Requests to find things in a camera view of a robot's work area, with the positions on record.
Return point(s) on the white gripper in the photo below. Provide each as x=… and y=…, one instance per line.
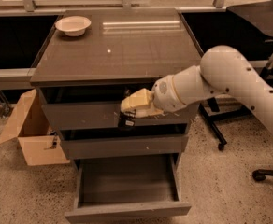
x=164, y=94

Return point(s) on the black rxbar chocolate bar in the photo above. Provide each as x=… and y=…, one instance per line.
x=126, y=121

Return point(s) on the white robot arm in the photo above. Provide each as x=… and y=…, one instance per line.
x=222, y=69

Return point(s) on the grey middle drawer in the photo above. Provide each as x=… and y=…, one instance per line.
x=123, y=147

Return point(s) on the grey three-drawer cabinet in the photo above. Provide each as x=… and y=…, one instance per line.
x=123, y=51

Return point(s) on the grey top drawer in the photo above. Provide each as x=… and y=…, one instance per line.
x=98, y=115

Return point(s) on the grey open bottom drawer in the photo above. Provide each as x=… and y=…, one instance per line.
x=111, y=189

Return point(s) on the white paper bowl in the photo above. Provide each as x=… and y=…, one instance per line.
x=73, y=26

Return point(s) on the open cardboard box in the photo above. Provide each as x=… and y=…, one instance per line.
x=28, y=124

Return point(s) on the black office chair base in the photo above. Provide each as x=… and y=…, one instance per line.
x=261, y=174

